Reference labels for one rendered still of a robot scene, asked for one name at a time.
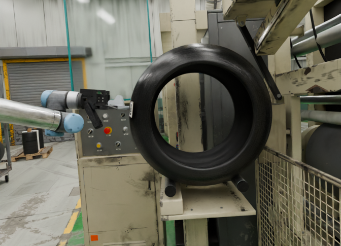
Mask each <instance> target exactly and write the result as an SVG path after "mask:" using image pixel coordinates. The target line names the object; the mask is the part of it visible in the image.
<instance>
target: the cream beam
mask: <svg viewBox="0 0 341 246"><path fill-rule="evenodd" d="M274 2H275V0H222V6H223V14H222V15H223V20H232V19H234V18H235V16H236V15H247V14H248V16H247V17H246V19H248V18H264V17H266V16H267V14H268V13H269V11H270V9H271V7H272V6H273V4H274Z"/></svg>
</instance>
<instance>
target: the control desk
mask: <svg viewBox="0 0 341 246"><path fill-rule="evenodd" d="M72 111H73V113H75V114H79V115H80V116H81V117H82V118H83V120H84V126H83V128H82V130H81V131H79V132H77V133H74V134H75V145H76V156H77V159H78V160H77V166H78V177H79V188H80V199H81V210H82V221H83V232H84V243H85V246H166V241H167V238H166V222H165V221H161V215H160V191H161V180H162V177H160V176H159V172H157V171H156V170H155V169H154V168H153V167H151V166H150V165H149V164H148V162H147V161H146V160H145V159H144V158H143V157H142V155H141V154H140V152H139V151H138V149H137V147H136V145H135V143H134V140H133V137H132V134H131V130H130V124H129V109H127V110H115V109H108V110H98V109H96V110H95V111H96V112H97V114H98V116H99V118H100V120H101V121H102V123H103V127H101V128H99V129H95V128H94V126H93V124H92V122H91V120H90V118H89V117H88V115H87V113H86V111H85V109H79V110H74V109H72ZM91 235H98V240H96V241H91Z"/></svg>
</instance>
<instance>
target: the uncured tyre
mask: <svg viewBox="0 0 341 246"><path fill-rule="evenodd" d="M188 73H201V74H206V75H209V76H211V77H213V78H215V79H216V80H218V81H219V82H220V83H222V84H223V85H224V87H225V88H226V89H227V91H228V92H229V94H230V96H231V99H232V102H233V106H234V118H233V123H232V126H231V129H230V131H229V133H228V134H227V136H226V137H225V138H224V140H223V141H222V142H220V143H219V144H218V145H216V146H215V147H213V148H211V149H209V150H206V151H202V152H185V151H182V150H179V149H177V148H175V147H173V146H172V145H170V144H169V143H168V142H167V141H166V140H165V139H164V138H163V137H162V135H161V134H160V132H159V130H158V128H157V125H156V122H155V115H154V111H155V104H156V100H157V98H158V96H159V94H160V92H161V90H162V89H163V87H164V86H165V85H166V84H167V83H168V82H170V81H171V80H172V79H174V78H176V77H178V76H180V75H183V74H188ZM130 101H132V102H133V109H132V118H131V117H130V116H129V124H130V130H131V134H132V137H133V140H134V143H135V145H136V147H137V149H138V151H139V152H140V154H141V155H142V157H143V158H144V159H145V160H146V161H147V162H148V164H149V165H150V166H151V167H153V168H154V169H155V170H156V171H157V172H159V173H160V174H162V175H163V176H165V177H167V178H169V179H171V180H173V181H176V182H178V183H182V184H186V185H193V186H208V185H215V184H219V183H222V182H225V181H227V180H230V179H232V178H234V177H236V176H237V175H239V174H241V173H242V172H243V171H245V170H246V169H247V168H248V167H249V166H250V165H251V164H252V163H253V162H254V161H255V160H256V159H257V158H258V156H259V155H260V153H261V152H262V150H263V148H264V146H265V144H266V142H267V140H268V137H269V133H270V129H271V123H272V105H271V99H270V95H269V91H268V88H267V86H266V84H265V82H264V80H263V78H262V76H261V75H260V73H259V72H258V71H257V69H256V68H255V67H254V66H253V65H252V64H251V63H250V62H249V61H247V60H246V59H245V58H244V57H242V56H241V55H239V54H238V53H236V52H234V51H232V50H230V49H228V48H225V47H222V46H218V45H214V44H206V43H196V44H188V45H183V46H179V47H176V48H174V49H171V50H169V51H167V52H165V53H164V54H162V55H160V56H159V57H158V58H156V59H155V60H154V61H153V62H152V63H151V64H150V65H149V66H148V67H147V68H146V69H145V70H144V72H143V73H142V74H141V76H140V77H139V79H138V81H137V83H136V85H135V87H134V90H133V92H132V96H131V100H130ZM129 113H130V105H129Z"/></svg>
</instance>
